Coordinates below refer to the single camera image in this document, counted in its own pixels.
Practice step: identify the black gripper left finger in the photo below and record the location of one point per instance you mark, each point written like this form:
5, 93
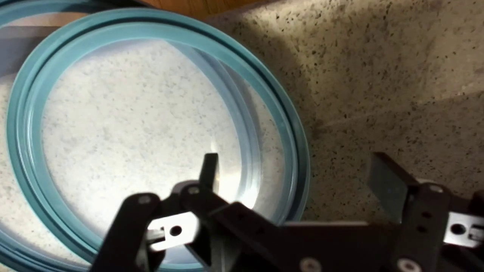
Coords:
134, 227

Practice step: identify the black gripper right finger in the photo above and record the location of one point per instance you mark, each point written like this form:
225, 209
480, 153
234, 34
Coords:
424, 221

